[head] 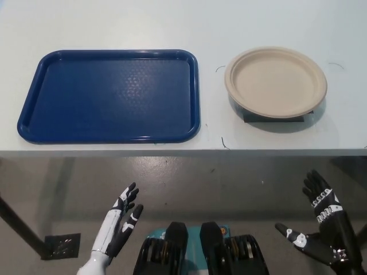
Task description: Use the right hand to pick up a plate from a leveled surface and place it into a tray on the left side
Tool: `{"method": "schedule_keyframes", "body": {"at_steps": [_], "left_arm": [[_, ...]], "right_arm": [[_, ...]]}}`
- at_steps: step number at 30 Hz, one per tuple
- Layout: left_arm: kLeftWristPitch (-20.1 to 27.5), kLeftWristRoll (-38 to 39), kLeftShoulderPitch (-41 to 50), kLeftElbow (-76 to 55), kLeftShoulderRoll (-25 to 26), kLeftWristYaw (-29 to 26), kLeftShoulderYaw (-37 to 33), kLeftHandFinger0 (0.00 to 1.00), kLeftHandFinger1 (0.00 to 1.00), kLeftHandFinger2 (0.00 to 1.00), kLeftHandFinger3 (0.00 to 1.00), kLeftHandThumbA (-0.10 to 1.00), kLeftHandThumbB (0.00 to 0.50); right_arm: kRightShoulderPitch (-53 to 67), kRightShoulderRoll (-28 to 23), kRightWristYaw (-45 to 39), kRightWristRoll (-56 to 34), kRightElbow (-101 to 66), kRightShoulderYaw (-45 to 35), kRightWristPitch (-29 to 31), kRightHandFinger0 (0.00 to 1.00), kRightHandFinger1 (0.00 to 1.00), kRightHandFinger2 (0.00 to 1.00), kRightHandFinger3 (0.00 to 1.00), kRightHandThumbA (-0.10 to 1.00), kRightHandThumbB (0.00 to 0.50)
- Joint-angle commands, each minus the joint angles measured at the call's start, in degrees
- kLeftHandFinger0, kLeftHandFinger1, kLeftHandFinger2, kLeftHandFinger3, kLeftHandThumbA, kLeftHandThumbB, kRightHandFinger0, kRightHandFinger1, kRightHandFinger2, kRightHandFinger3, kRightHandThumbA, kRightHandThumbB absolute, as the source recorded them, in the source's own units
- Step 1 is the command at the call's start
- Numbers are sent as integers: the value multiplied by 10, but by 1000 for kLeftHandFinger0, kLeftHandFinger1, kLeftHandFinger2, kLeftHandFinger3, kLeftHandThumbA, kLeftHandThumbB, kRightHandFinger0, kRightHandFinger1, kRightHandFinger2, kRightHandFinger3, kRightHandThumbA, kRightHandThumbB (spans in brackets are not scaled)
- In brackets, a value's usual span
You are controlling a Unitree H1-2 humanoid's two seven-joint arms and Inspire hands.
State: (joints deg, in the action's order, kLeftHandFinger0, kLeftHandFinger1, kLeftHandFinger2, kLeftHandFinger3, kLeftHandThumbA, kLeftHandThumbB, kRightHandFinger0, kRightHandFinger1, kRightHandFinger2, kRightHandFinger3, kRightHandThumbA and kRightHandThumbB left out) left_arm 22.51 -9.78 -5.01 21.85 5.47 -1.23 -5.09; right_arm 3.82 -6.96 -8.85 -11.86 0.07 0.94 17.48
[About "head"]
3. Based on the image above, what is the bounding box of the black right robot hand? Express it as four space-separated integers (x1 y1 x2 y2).
274 170 360 269

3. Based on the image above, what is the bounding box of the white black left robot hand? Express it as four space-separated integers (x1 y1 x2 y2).
92 182 145 258

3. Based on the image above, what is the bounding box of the beige paper plate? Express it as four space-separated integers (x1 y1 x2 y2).
224 48 328 119

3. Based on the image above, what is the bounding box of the black table foot plate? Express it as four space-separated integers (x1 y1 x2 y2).
40 233 81 260

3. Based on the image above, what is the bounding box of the blue plastic tray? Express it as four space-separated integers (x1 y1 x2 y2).
17 49 201 144

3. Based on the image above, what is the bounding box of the black table leg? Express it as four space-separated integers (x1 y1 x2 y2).
0 196 48 257

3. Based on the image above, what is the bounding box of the grey perforated plastic basket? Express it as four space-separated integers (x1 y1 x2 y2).
228 91 327 120

